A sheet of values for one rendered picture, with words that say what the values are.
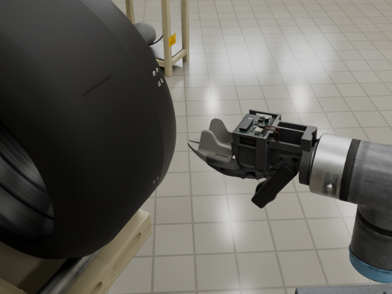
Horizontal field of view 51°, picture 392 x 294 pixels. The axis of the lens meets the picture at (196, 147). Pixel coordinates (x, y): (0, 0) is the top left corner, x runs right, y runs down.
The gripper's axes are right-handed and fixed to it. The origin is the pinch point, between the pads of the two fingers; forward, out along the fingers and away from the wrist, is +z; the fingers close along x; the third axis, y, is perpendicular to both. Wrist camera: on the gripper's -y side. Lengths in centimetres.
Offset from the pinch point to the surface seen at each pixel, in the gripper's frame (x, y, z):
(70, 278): 16.7, -28.4, 24.2
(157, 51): -221, -91, 163
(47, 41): 9.3, 21.0, 17.0
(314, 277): -75, -124, -9
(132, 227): -3.8, -33.1, 23.7
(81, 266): 13.2, -28.7, 24.1
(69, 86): 11.6, 15.6, 12.8
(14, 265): 15, -37, 46
